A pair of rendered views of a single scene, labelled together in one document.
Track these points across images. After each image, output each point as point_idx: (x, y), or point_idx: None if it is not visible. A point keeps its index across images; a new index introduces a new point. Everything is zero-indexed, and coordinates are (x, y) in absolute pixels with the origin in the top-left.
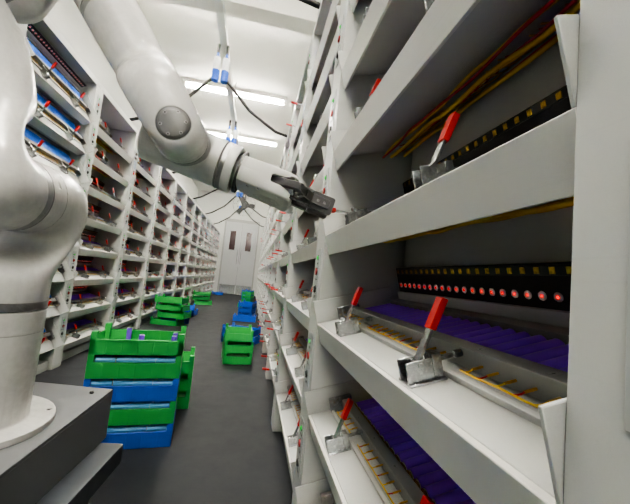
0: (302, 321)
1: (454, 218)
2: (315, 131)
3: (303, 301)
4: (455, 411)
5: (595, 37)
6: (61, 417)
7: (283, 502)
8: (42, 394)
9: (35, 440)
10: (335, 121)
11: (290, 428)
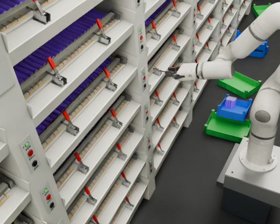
0: (128, 160)
1: (182, 51)
2: (102, 54)
3: (93, 191)
4: None
5: None
6: (237, 158)
7: (136, 222)
8: (248, 173)
9: (239, 149)
10: (145, 41)
11: (121, 222)
